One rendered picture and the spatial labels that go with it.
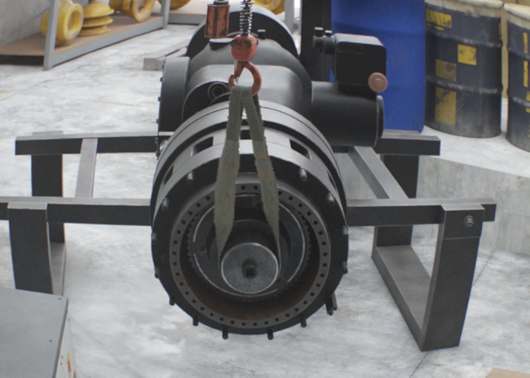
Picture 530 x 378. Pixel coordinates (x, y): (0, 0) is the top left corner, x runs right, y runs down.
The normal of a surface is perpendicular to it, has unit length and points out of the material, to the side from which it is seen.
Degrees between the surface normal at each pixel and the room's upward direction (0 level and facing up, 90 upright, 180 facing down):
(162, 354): 0
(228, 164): 91
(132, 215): 90
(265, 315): 16
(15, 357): 0
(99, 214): 90
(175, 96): 64
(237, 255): 90
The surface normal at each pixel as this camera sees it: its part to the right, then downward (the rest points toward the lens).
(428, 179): -0.41, 0.26
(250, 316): 0.00, -0.95
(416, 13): 0.76, 0.23
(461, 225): 0.13, 0.31
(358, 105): 0.05, -0.24
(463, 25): -0.15, 0.29
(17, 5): 0.91, 0.17
